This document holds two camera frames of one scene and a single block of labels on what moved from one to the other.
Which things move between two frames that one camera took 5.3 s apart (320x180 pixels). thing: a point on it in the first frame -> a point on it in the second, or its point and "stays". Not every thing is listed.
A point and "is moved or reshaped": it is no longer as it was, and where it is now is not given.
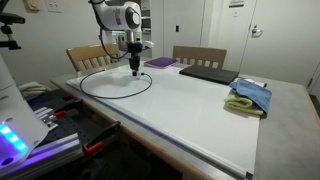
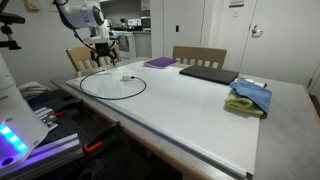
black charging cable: [144, 73] is moved or reshaped
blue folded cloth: [262, 96] stays
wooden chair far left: [212, 55] stays
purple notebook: [160, 62] stays
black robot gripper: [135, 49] -> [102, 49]
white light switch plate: [54, 6] stays
